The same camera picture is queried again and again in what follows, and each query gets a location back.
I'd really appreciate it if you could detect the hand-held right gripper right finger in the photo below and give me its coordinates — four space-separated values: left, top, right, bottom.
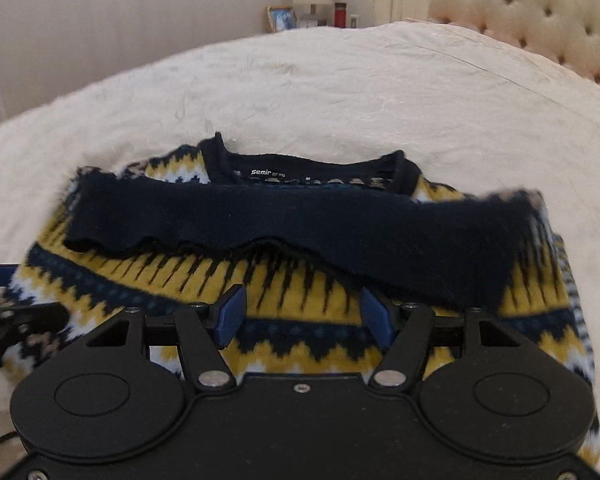
359 287 528 392

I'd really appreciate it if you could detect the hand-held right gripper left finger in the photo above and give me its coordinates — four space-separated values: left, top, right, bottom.
80 284 247 392

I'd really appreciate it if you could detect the navy yellow patterned knit sweater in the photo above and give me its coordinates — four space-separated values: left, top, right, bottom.
2 132 600 466

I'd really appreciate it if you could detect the white bedspread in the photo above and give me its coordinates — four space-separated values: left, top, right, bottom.
0 20 600 480

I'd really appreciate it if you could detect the cream tufted headboard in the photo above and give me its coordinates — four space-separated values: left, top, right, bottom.
427 0 600 93

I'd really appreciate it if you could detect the gold picture frame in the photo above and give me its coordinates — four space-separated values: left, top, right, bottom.
266 6 299 34

